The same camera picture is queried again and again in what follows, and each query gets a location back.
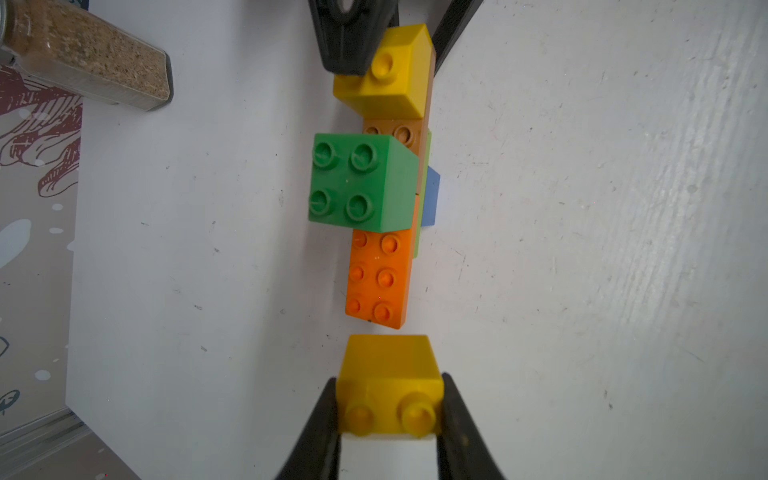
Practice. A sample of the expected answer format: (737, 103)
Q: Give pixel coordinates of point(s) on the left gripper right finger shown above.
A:
(461, 451)

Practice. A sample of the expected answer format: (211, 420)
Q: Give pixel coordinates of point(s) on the lime green long brick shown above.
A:
(421, 194)

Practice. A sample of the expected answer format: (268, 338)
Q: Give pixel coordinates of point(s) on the orange brick front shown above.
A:
(379, 275)

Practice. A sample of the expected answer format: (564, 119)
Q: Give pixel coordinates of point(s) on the green square brick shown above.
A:
(362, 181)

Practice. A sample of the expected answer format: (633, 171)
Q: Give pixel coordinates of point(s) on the glass spice shaker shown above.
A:
(71, 48)

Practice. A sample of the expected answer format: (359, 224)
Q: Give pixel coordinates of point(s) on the blue square brick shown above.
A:
(431, 198)

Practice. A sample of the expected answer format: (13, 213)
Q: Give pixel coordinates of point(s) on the brown brick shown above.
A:
(410, 132)

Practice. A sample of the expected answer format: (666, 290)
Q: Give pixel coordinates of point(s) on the yellow brick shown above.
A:
(396, 84)
(389, 385)

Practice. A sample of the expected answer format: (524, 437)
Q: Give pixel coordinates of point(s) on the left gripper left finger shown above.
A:
(317, 452)

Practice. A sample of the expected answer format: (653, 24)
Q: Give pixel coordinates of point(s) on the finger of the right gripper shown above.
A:
(348, 40)
(456, 18)

